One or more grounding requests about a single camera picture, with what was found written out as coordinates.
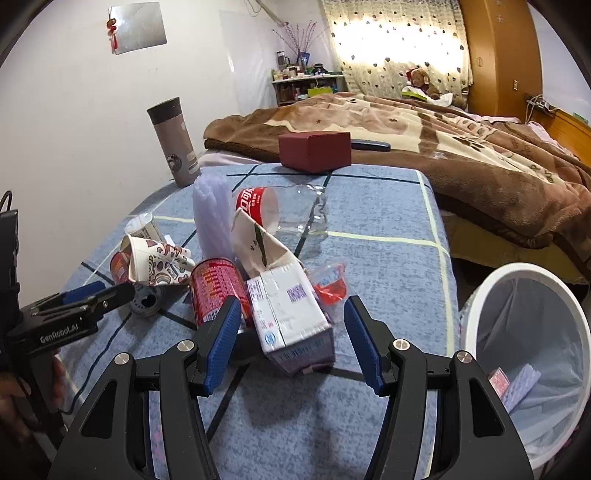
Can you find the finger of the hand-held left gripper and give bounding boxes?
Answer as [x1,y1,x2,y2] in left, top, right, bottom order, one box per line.
[34,282,137,324]
[30,281,108,311]

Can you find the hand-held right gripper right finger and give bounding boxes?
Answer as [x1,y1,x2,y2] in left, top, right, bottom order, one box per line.
[344,295,532,480]

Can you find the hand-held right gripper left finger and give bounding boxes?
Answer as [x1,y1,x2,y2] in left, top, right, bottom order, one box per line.
[48,295,243,480]

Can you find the white purple carton box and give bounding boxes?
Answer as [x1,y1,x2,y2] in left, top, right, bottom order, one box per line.
[245,265,336,376]

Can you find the white trash bin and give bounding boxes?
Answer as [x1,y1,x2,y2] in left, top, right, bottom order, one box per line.
[459,262,591,472]

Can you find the person's left hand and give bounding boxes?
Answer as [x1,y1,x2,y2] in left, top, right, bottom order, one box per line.
[0,357,65,437]

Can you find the patterned paper cup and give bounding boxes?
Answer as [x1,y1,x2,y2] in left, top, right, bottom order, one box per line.
[121,233,195,286]

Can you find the red plastic jelly cup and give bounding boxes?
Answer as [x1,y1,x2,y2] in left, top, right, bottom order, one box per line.
[308,263,348,306]

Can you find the blue checked tablecloth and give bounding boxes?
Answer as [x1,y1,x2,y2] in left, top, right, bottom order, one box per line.
[58,164,460,480]

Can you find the small red packet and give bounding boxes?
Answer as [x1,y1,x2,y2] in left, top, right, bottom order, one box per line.
[488,368,511,398]

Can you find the clear red-label plastic bottle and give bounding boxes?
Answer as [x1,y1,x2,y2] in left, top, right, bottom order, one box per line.
[233,184,329,237]

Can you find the purple foam piece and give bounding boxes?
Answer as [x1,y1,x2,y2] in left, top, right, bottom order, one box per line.
[501,363,542,411]

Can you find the grey thermos flask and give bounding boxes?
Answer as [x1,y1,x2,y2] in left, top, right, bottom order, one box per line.
[147,97,201,188]

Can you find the pink bed sheet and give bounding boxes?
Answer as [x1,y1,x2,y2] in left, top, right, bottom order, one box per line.
[198,150,282,169]

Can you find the dark remote control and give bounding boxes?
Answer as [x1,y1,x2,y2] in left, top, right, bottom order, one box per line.
[351,138,392,153]

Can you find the dark red box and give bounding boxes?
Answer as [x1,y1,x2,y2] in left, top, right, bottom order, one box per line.
[278,131,352,175]

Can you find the brown printed blanket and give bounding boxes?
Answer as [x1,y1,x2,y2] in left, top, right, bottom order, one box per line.
[203,91,591,273]

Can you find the cluttered white shelf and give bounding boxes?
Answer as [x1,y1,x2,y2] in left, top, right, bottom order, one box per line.
[271,71,347,107]

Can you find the brown teddy bear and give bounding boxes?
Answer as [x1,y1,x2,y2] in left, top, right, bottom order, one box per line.
[402,67,467,109]

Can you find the power strip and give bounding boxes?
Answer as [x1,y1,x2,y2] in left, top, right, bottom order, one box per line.
[526,95,557,114]

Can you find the wooden headboard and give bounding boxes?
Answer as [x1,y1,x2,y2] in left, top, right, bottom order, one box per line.
[524,92,591,160]

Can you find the spotted curtain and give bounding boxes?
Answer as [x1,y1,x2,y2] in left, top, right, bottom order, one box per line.
[321,0,474,93]

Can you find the purple decorative branches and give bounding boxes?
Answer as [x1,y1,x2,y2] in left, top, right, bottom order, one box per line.
[272,21,331,54]

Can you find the wooden wardrobe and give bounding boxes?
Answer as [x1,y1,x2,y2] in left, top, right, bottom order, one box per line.
[459,0,543,123]

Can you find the silver wall poster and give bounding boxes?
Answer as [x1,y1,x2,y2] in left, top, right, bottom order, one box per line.
[108,2,167,56]

